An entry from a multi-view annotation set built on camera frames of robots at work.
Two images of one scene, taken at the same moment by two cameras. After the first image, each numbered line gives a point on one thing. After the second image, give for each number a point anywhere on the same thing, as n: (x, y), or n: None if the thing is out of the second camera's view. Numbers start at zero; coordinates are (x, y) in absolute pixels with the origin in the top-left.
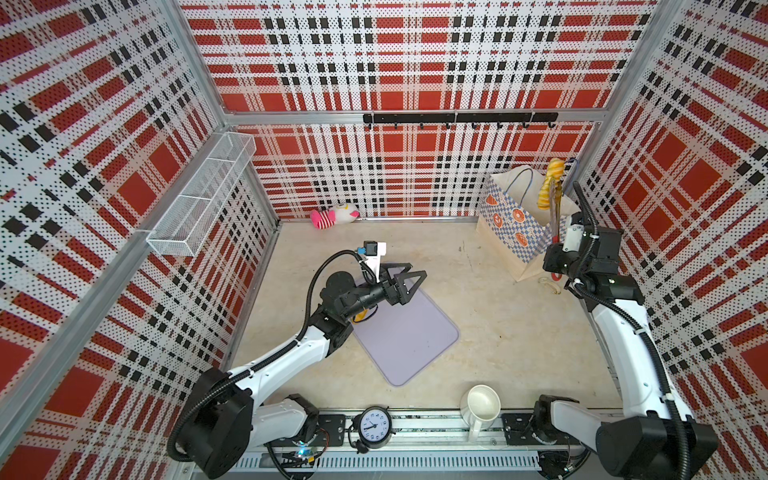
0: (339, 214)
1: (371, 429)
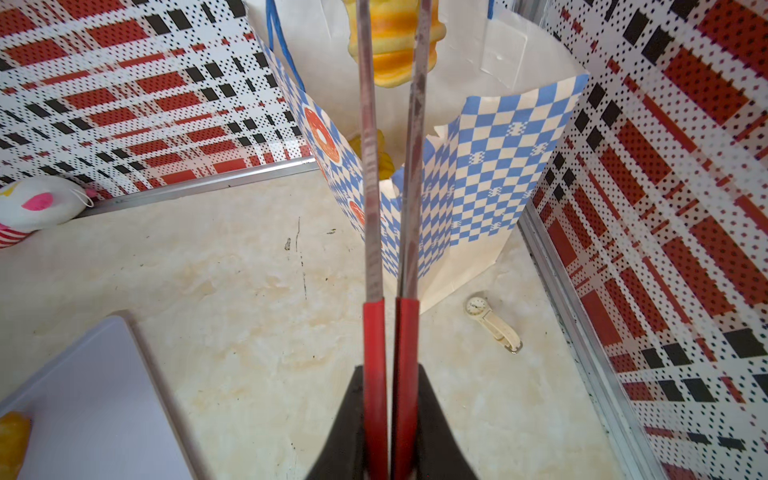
0: (32, 203)
1: None
